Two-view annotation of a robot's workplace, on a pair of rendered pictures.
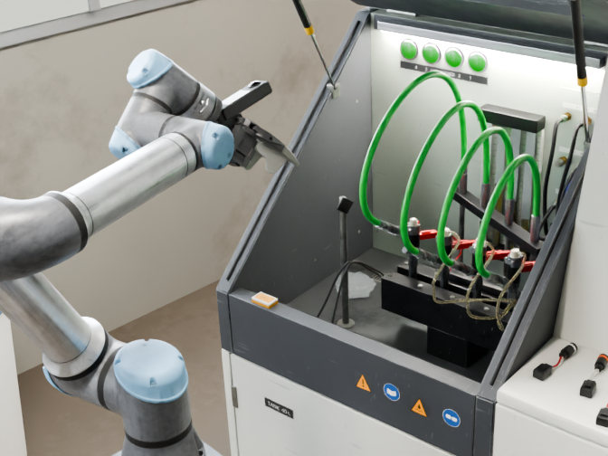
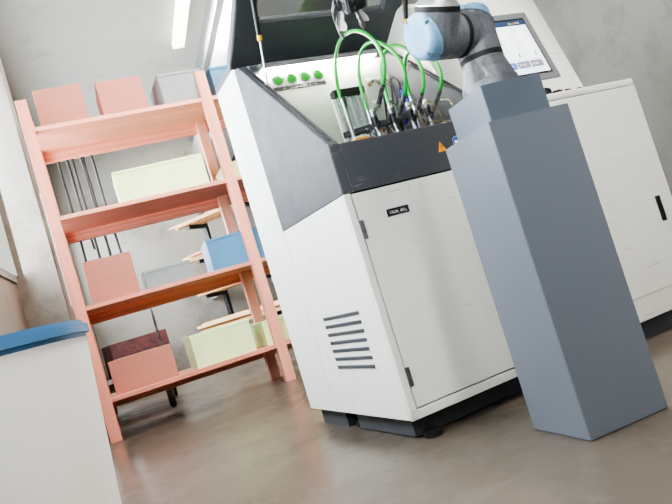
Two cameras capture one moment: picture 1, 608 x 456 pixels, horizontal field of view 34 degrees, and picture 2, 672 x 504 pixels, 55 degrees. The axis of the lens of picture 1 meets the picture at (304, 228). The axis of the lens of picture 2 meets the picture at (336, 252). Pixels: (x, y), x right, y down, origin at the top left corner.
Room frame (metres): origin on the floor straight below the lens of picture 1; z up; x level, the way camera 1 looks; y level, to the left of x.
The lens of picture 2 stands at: (1.14, 2.04, 0.52)
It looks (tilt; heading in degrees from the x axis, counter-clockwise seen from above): 3 degrees up; 294
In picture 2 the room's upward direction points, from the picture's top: 17 degrees counter-clockwise
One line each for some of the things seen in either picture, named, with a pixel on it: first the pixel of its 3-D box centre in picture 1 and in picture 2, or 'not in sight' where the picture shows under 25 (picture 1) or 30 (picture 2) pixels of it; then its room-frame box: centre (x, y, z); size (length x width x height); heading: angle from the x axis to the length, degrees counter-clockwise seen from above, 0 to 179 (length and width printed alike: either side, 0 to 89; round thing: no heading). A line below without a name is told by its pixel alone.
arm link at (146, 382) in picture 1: (149, 386); (471, 33); (1.37, 0.27, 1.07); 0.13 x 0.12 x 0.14; 57
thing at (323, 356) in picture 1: (347, 367); (424, 151); (1.68, -0.08, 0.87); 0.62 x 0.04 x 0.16; 49
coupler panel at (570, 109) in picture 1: (579, 164); (385, 103); (1.90, -0.59, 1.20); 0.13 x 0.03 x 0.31; 49
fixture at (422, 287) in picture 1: (459, 320); not in sight; (1.78, -0.32, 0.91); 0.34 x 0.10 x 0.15; 49
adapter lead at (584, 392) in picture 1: (594, 375); not in sight; (1.45, -0.51, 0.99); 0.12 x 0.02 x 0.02; 149
